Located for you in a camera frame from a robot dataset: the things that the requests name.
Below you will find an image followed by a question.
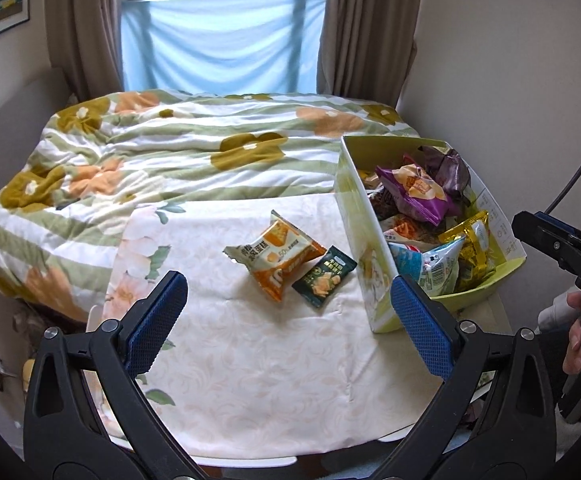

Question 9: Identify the brown curtain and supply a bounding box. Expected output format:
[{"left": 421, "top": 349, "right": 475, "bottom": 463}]
[
  {"left": 317, "top": 0, "right": 426, "bottom": 108},
  {"left": 45, "top": 0, "right": 124, "bottom": 103}
]

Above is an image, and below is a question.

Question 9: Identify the purple snack packet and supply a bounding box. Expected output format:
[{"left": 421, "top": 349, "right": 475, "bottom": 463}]
[{"left": 374, "top": 162, "right": 463, "bottom": 227}]

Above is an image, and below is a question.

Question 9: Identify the gold yellow snack packet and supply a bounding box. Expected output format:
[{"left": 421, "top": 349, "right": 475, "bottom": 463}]
[{"left": 437, "top": 210, "right": 496, "bottom": 293}]

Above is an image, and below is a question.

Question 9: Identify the dark green snack packet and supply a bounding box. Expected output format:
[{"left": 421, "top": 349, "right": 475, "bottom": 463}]
[{"left": 291, "top": 246, "right": 358, "bottom": 309}]

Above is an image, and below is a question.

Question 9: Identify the cream floral tablecloth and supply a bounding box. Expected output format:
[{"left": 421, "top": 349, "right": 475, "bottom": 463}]
[{"left": 88, "top": 192, "right": 476, "bottom": 453}]

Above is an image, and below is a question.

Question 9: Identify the person's right hand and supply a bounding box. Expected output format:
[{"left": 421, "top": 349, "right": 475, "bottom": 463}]
[{"left": 561, "top": 291, "right": 581, "bottom": 376}]

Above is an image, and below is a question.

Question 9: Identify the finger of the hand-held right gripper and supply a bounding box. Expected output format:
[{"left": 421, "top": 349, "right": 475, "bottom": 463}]
[
  {"left": 513, "top": 210, "right": 581, "bottom": 281},
  {"left": 535, "top": 212, "right": 581, "bottom": 261}
]

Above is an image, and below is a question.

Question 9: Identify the dark maroon snack packet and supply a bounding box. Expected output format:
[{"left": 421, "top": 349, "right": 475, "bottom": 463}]
[{"left": 417, "top": 145, "right": 472, "bottom": 201}]

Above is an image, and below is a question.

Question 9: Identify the floral striped quilt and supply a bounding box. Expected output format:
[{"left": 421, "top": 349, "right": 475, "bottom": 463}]
[{"left": 0, "top": 89, "right": 423, "bottom": 326}]

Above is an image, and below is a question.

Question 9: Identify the dark striped snack packet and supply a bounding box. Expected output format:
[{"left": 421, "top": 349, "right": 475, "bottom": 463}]
[{"left": 367, "top": 185, "right": 401, "bottom": 221}]

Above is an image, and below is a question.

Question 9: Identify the white and blue snack bag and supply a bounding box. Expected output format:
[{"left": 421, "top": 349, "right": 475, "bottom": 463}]
[{"left": 387, "top": 237, "right": 466, "bottom": 298}]

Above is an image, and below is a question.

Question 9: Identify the orange patterned snack packet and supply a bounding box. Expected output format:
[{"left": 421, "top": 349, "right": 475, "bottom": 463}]
[{"left": 383, "top": 214, "right": 443, "bottom": 246}]

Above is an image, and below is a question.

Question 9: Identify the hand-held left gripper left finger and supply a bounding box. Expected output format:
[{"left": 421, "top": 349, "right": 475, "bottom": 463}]
[{"left": 23, "top": 270, "right": 206, "bottom": 480}]

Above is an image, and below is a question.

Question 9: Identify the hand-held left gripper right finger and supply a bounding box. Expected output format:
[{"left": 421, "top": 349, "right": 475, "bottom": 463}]
[{"left": 370, "top": 274, "right": 558, "bottom": 480}]

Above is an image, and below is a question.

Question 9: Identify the light blue cloth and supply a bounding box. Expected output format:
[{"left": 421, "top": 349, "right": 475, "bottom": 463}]
[{"left": 120, "top": 0, "right": 327, "bottom": 97}]

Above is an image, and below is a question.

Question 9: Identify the orange and white snack packet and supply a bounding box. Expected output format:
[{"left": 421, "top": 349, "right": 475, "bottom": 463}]
[{"left": 223, "top": 210, "right": 328, "bottom": 303}]

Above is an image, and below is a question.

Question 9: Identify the green cardboard box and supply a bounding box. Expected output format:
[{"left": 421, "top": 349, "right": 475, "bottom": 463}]
[{"left": 333, "top": 135, "right": 527, "bottom": 335}]

